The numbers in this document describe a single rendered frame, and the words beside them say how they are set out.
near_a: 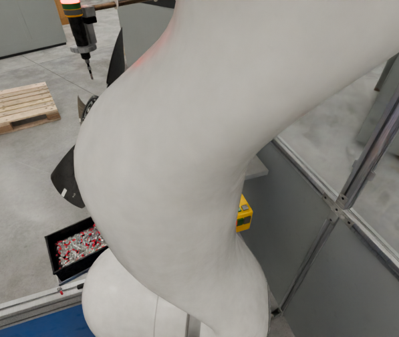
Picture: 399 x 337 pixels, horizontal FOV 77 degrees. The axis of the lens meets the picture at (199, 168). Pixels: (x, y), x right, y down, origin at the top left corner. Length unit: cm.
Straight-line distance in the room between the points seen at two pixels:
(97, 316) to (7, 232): 220
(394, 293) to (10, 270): 214
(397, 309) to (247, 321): 77
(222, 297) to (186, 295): 4
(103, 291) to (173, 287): 15
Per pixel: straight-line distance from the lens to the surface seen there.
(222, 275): 21
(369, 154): 88
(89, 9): 83
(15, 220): 256
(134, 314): 32
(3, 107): 409
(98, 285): 33
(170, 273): 17
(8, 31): 653
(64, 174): 112
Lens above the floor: 167
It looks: 41 degrees down
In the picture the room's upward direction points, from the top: straight up
